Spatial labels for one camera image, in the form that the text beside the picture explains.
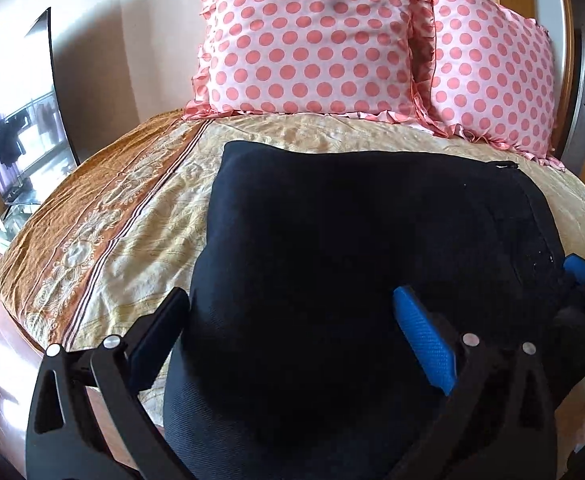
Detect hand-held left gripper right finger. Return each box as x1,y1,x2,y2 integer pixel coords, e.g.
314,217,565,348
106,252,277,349
393,286,559,480

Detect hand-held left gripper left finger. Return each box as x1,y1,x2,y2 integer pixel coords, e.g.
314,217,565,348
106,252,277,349
25,287,190,480

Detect black pants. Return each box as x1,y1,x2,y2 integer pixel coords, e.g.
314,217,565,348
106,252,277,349
162,140,573,480

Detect bed with yellow patterned sheet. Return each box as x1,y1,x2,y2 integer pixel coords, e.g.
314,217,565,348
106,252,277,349
0,109,585,441

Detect glass television stand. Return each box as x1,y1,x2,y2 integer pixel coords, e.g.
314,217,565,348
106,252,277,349
0,192,43,256

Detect small pink polka dot pillow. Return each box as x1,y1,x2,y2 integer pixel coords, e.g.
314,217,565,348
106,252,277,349
412,0,566,168

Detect black flat screen television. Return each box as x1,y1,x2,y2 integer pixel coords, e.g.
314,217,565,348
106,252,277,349
0,7,81,203

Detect large pink polka dot pillow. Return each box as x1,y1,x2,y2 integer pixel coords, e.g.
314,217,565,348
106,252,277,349
182,0,435,126

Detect wooden door frame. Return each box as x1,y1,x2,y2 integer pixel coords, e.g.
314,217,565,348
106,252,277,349
492,0,585,173

